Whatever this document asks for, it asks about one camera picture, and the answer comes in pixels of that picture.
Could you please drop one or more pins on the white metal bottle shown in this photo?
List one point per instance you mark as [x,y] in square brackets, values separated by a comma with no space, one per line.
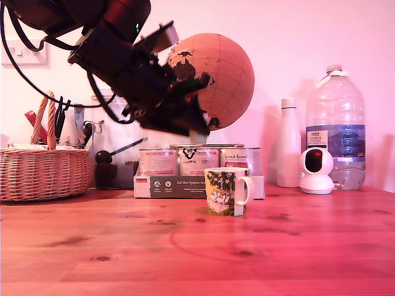
[289,154]

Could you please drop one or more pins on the white wall light switch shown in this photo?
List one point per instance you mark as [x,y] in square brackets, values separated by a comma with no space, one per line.
[18,60]

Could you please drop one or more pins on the tin can script lettering label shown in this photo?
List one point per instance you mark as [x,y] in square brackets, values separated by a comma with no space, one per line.
[239,158]

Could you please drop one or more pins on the large clear water bottle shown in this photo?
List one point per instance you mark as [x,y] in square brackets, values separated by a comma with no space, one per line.
[335,108]

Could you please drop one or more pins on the tin can black triangle mark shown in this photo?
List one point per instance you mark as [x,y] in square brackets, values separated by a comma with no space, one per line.
[199,163]

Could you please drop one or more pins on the white papers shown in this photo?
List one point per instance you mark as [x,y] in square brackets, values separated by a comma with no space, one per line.
[26,147]

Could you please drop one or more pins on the tin can pink label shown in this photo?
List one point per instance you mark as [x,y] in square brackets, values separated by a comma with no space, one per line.
[159,163]

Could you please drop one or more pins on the dark cardboard can tray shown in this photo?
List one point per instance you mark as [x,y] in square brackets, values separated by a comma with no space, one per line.
[168,186]

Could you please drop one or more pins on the blue and white tool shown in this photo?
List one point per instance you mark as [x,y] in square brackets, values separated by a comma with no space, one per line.
[79,112]

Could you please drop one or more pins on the floral print mug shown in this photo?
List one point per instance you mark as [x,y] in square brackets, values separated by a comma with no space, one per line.
[223,185]

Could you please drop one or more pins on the black pen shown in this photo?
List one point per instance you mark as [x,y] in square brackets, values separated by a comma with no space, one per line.
[66,106]
[59,117]

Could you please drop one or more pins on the small white round camera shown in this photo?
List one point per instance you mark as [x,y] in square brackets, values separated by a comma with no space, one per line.
[325,163]

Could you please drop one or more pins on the clear plastic storage container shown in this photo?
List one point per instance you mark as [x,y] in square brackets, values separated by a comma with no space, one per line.
[108,140]

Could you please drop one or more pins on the red packet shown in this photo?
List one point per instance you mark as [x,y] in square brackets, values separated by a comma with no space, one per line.
[31,118]

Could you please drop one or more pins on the black coffee scoop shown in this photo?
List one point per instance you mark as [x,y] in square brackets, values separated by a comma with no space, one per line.
[104,157]

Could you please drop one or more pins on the cork globe on metal stand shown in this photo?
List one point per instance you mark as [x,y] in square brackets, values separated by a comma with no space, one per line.
[228,71]

